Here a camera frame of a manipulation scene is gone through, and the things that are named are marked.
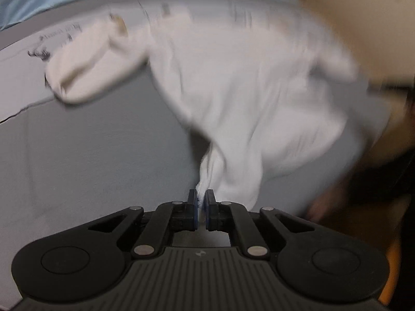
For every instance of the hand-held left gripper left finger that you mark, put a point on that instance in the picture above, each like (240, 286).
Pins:
(194, 211)

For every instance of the grey printed table mat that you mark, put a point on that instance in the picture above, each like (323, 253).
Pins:
(97, 152)

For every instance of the white shirt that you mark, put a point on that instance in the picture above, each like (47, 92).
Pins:
(243, 103)

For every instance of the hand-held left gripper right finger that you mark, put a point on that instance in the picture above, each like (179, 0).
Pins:
(209, 211)

